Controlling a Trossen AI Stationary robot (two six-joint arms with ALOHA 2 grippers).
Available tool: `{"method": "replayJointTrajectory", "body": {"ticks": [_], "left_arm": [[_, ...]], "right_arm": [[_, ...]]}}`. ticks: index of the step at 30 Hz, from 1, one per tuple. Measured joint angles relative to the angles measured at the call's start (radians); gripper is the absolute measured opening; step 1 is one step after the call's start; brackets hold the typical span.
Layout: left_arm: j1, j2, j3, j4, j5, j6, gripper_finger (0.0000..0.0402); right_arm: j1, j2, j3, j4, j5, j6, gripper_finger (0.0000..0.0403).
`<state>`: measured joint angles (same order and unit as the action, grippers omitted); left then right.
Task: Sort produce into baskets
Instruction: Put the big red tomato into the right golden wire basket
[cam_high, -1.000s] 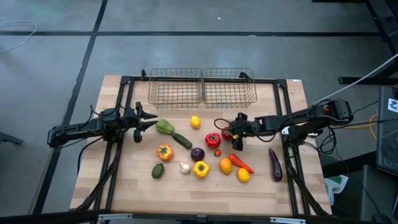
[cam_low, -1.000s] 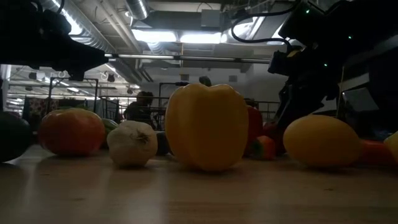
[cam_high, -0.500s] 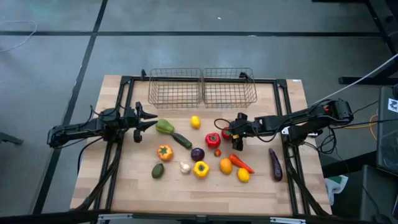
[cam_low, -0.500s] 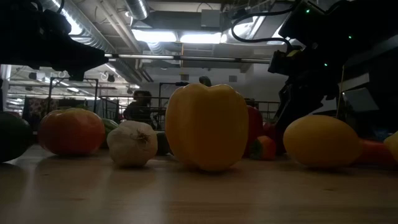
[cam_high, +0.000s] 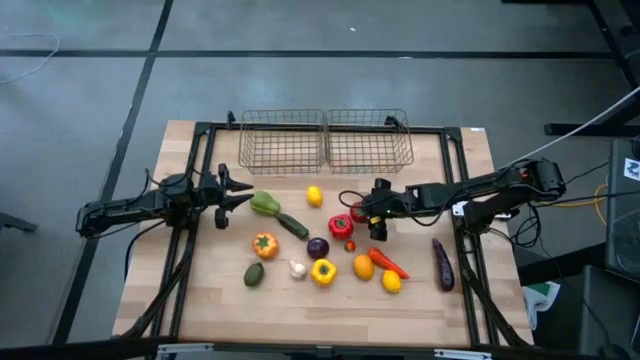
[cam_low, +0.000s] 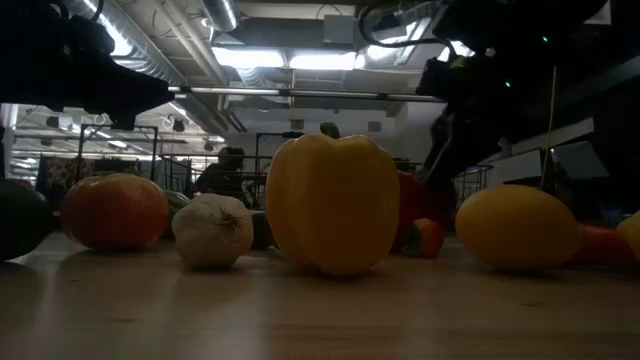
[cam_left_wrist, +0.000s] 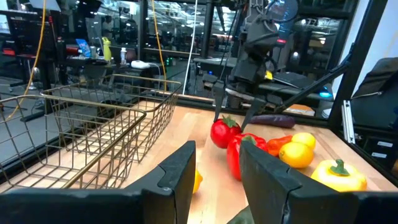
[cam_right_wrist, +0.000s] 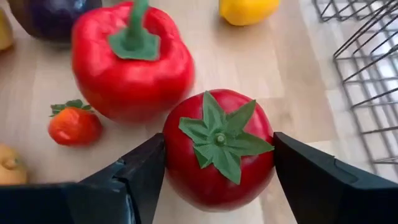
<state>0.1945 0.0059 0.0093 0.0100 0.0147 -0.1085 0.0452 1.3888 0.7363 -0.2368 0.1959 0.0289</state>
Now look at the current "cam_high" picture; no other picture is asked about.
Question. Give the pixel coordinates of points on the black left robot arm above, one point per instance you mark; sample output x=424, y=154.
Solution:
x=125, y=207

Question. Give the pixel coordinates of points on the round orange fruit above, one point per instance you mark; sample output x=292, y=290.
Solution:
x=363, y=267

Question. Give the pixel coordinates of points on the red bell pepper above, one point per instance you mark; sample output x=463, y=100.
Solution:
x=341, y=227

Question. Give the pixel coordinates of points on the purple eggplant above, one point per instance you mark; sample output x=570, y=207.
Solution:
x=444, y=265

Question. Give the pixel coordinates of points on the dark green cucumber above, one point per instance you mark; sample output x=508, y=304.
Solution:
x=293, y=226

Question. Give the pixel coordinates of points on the black computer case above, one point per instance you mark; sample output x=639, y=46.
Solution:
x=622, y=225

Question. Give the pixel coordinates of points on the yellow bell pepper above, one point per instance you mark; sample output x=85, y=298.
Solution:
x=324, y=273

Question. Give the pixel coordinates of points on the black furniture foot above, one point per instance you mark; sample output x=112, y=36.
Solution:
x=17, y=223

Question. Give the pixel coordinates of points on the orange persimmon green calyx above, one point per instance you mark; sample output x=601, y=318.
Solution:
x=265, y=246

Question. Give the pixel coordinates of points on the metal corner bracket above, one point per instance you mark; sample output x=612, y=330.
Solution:
x=185, y=348
x=462, y=354

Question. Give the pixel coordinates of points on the green avocado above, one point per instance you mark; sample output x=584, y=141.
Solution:
x=254, y=275

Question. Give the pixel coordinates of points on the orange carrot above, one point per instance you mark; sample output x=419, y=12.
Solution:
x=386, y=261

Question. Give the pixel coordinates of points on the green ribbed squash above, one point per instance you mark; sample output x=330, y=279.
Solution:
x=264, y=204

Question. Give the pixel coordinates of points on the yellow lemon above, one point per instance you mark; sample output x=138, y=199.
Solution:
x=391, y=281
x=314, y=196

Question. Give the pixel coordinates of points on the black aluminium table frame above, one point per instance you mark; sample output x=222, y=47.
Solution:
x=468, y=300

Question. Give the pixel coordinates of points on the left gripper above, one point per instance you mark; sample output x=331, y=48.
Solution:
x=212, y=192

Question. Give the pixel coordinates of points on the white green cloth bag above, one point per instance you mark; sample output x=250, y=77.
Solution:
x=540, y=300

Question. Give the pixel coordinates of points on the purple onion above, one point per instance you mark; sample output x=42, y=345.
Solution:
x=318, y=248

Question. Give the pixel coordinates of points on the black desk frame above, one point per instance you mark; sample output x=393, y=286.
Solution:
x=615, y=30

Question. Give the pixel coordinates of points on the white garlic bulb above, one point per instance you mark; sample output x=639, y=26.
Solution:
x=298, y=270

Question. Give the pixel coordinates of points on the silver mounting bracket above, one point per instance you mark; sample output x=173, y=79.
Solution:
x=459, y=207

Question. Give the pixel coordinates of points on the dark grey cabinet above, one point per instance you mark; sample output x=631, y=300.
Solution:
x=610, y=310

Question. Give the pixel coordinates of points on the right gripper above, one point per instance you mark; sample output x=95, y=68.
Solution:
x=382, y=205

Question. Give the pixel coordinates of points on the small cherry tomato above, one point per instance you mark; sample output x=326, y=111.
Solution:
x=350, y=246

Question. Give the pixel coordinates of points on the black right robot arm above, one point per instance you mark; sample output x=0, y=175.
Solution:
x=500, y=182

